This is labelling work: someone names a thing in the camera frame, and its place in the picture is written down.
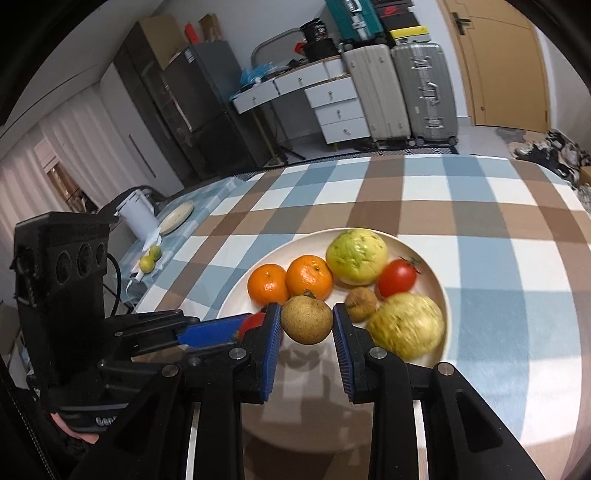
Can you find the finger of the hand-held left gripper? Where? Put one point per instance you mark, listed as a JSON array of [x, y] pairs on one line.
[[212, 332]]

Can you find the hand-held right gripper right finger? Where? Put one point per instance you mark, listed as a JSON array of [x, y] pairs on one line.
[[344, 355]]

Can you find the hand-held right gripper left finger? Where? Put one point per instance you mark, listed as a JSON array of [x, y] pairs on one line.
[[272, 350]]

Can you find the red tomato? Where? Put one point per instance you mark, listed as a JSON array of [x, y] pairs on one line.
[[251, 325], [396, 279]]

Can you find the olive brown round fruit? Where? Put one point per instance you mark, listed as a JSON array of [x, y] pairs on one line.
[[307, 321]]

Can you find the tan brown fruit with stem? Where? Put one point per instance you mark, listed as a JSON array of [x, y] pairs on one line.
[[362, 304]]

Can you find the small mandarin orange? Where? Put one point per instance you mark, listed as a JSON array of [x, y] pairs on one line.
[[268, 284]]

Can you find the large orange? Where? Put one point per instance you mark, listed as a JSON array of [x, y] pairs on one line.
[[308, 277]]

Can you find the cream round plate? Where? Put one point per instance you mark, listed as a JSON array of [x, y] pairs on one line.
[[300, 249]]

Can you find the person's left hand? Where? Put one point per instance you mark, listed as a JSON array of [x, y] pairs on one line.
[[74, 427]]

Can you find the dull yellow guava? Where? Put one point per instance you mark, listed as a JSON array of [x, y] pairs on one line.
[[406, 325]]

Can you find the small green citrus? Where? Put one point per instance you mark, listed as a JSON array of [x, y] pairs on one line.
[[147, 264], [154, 252]]

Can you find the yellow green guava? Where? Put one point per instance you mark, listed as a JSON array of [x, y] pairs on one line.
[[355, 256]]

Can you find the white kettle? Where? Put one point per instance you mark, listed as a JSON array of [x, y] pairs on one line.
[[136, 214]]

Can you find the wooden round plate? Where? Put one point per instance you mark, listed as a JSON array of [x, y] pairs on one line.
[[176, 217]]

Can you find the blue checked side tablecloth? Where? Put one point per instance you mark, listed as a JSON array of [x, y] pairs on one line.
[[207, 203]]

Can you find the white curtain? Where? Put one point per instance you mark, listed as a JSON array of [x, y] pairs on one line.
[[60, 152]]

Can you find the brown blue checked tablecloth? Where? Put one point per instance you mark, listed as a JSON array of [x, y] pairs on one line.
[[485, 277]]

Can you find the dark tall cabinet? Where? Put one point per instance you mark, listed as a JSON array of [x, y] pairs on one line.
[[138, 106]]

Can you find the dark refrigerator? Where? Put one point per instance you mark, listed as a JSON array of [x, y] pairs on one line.
[[207, 101]]

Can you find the white desk with drawers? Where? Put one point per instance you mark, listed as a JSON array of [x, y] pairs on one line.
[[323, 99]]

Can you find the blue plastic bag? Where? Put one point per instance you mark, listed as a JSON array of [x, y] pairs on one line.
[[258, 74]]

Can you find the white suitcase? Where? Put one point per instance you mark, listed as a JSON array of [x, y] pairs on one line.
[[376, 92]]

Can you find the silver suitcase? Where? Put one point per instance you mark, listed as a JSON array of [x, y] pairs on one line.
[[425, 92]]

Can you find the cardboard box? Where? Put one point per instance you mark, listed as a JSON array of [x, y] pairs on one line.
[[161, 39]]

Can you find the pile of dark shoes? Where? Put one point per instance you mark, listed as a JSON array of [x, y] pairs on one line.
[[554, 150]]

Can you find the yellow box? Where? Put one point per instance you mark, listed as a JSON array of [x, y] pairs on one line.
[[410, 34]]

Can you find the wooden door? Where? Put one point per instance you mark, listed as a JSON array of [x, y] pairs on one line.
[[503, 64]]

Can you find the green suitcase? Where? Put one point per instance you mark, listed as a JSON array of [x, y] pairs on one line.
[[353, 18]]

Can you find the stack of black boxes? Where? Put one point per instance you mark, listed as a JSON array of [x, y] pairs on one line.
[[395, 14]]

